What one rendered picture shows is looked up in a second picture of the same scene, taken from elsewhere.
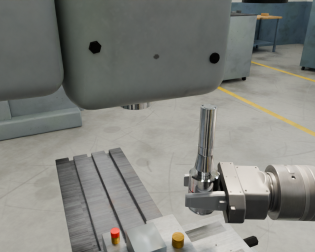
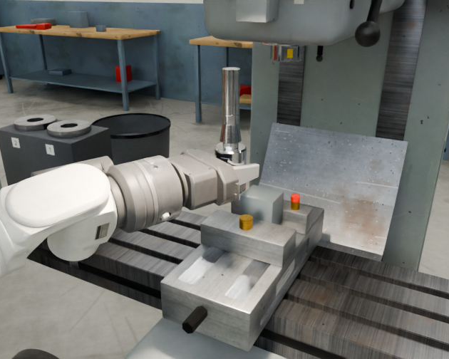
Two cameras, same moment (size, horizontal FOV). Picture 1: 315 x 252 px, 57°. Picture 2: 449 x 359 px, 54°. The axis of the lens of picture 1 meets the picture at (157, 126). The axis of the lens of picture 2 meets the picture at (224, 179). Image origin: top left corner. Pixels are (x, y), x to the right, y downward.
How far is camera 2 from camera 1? 0.97 m
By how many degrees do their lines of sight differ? 118
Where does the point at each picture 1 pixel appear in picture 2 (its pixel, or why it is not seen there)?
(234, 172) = (206, 161)
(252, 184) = (182, 160)
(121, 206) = (408, 319)
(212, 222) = (248, 295)
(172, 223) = (270, 237)
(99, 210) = (415, 298)
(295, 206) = not seen: hidden behind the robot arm
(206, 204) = not seen: hidden behind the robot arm
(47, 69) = not seen: outside the picture
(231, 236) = (213, 290)
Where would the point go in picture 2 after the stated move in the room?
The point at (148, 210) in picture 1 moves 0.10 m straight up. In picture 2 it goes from (373, 335) to (383, 279)
